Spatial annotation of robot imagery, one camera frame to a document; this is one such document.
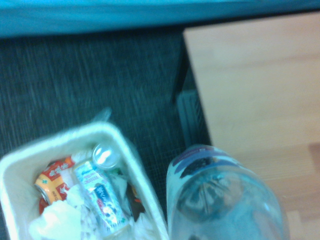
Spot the clear plastic drink bottle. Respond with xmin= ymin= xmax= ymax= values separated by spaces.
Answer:
xmin=166 ymin=144 xmax=288 ymax=240

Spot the white trash bin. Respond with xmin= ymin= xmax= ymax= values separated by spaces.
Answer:
xmin=0 ymin=107 xmax=170 ymax=240

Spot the silver can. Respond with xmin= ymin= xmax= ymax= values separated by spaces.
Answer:
xmin=92 ymin=142 xmax=120 ymax=170

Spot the black orange wrapper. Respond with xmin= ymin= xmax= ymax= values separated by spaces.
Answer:
xmin=124 ymin=183 xmax=147 ymax=222

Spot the light wood coffee table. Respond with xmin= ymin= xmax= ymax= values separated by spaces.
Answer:
xmin=172 ymin=11 xmax=320 ymax=240

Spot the light blue covered sofa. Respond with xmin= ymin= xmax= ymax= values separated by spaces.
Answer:
xmin=0 ymin=0 xmax=320 ymax=40

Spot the orange red drink can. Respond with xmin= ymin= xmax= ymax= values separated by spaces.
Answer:
xmin=34 ymin=156 xmax=76 ymax=206

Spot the crumpled white tissue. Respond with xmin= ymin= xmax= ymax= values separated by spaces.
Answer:
xmin=28 ymin=184 xmax=83 ymax=240

